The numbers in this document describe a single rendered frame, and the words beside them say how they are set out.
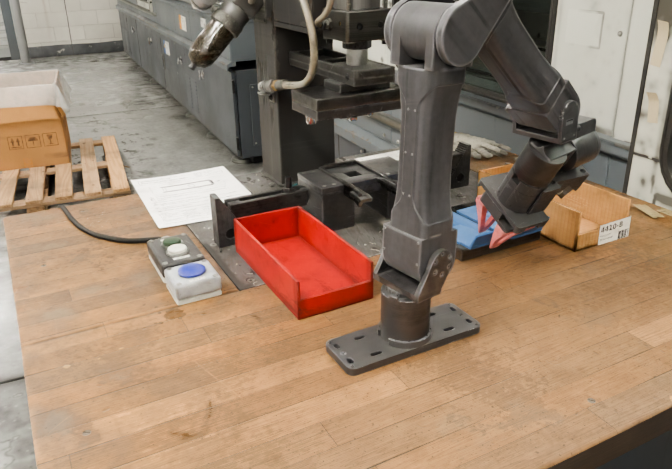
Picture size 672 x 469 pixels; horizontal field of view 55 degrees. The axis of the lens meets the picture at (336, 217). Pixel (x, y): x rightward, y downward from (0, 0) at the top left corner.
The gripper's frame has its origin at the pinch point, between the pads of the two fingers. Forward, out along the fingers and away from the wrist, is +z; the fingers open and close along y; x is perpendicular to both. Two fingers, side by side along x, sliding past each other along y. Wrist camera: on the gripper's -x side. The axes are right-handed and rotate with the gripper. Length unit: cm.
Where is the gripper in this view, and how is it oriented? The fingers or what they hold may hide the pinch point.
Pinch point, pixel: (489, 236)
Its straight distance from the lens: 105.7
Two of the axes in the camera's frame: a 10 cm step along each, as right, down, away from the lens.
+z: -2.4, 6.4, 7.3
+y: -4.3, -7.4, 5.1
